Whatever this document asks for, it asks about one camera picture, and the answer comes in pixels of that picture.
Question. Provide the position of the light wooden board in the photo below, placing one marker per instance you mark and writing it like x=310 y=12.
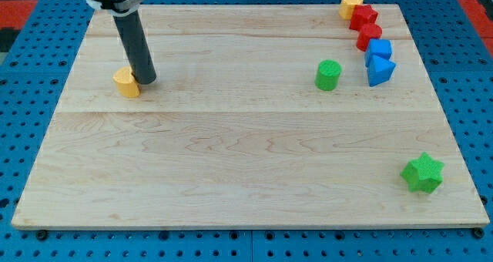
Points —
x=234 y=134

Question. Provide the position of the green cylinder block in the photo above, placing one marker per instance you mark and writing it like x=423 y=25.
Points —
x=328 y=73

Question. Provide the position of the yellow half-round block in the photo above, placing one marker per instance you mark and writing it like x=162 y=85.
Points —
x=126 y=83

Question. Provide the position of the blue triangle block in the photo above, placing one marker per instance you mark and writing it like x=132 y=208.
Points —
x=379 y=70

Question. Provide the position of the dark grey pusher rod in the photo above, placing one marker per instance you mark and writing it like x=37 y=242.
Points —
x=134 y=42

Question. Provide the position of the red cylinder block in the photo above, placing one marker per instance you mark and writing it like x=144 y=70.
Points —
x=367 y=32

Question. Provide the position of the blue cube block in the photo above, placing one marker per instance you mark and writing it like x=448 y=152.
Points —
x=378 y=47

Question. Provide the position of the red star block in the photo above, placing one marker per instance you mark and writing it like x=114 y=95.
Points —
x=362 y=15

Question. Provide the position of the yellow hexagon block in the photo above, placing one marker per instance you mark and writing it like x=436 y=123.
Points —
x=347 y=7

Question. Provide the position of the green star block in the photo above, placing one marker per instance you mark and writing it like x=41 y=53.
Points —
x=423 y=174

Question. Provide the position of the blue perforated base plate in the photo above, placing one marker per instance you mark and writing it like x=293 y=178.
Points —
x=452 y=50

